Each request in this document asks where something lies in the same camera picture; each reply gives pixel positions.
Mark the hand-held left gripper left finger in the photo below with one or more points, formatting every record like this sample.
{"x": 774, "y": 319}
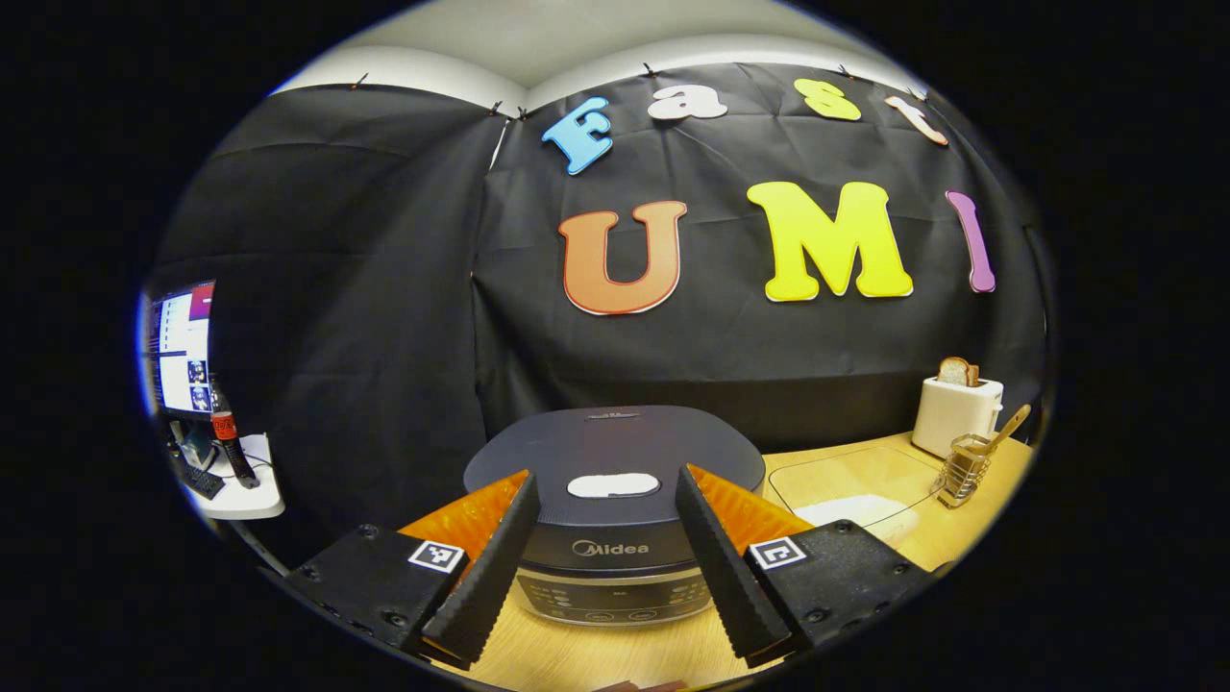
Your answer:
{"x": 490, "y": 586}

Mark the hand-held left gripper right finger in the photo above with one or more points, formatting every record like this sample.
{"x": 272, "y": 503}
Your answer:
{"x": 730, "y": 586}

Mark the white rice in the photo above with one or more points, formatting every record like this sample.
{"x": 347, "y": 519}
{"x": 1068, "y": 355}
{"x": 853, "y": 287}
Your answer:
{"x": 855, "y": 509}

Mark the grey black rice cooker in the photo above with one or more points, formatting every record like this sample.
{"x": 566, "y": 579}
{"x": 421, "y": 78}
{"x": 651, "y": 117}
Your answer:
{"x": 615, "y": 442}

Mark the wooden spoon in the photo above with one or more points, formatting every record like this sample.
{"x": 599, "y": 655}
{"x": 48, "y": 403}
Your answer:
{"x": 1009, "y": 425}

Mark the clear plastic container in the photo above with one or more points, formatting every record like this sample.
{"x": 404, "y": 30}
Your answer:
{"x": 846, "y": 471}

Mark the white side table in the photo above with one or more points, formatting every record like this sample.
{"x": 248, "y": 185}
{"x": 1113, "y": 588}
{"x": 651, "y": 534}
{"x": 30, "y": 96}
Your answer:
{"x": 259, "y": 495}

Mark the white toaster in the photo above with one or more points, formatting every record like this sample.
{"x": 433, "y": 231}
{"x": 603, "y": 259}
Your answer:
{"x": 951, "y": 413}

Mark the dark bottle with red label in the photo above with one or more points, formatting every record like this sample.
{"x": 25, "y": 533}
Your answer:
{"x": 231, "y": 442}

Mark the black keyboard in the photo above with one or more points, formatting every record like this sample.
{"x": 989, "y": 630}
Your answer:
{"x": 204, "y": 481}

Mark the pale bread slice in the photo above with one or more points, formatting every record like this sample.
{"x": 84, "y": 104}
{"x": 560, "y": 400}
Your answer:
{"x": 953, "y": 373}

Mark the black backdrop cloth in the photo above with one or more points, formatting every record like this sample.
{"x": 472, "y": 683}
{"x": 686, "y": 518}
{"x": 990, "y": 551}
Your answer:
{"x": 384, "y": 288}

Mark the computer monitor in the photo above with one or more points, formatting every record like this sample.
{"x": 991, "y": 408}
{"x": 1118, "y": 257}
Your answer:
{"x": 183, "y": 346}

